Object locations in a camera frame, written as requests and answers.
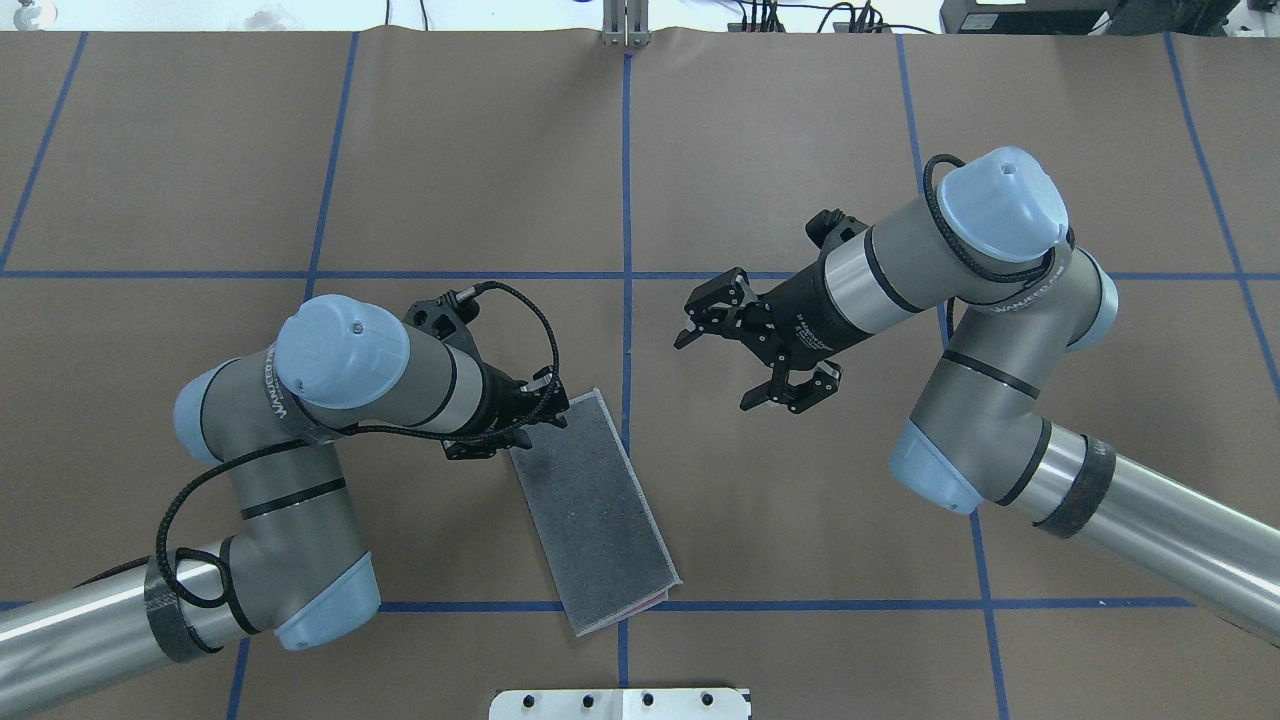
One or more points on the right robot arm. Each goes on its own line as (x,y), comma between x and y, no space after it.
(994,234)

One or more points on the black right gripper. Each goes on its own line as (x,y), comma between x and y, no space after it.
(797,318)

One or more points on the aluminium frame post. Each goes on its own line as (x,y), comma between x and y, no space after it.
(625,23)

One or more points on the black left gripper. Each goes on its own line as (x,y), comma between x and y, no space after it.
(497,401)

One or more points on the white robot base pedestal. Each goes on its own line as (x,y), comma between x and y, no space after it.
(623,703)

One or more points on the pink towel with grey back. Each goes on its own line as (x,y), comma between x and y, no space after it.
(601,540)

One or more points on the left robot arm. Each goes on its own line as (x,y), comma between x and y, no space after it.
(267,538)

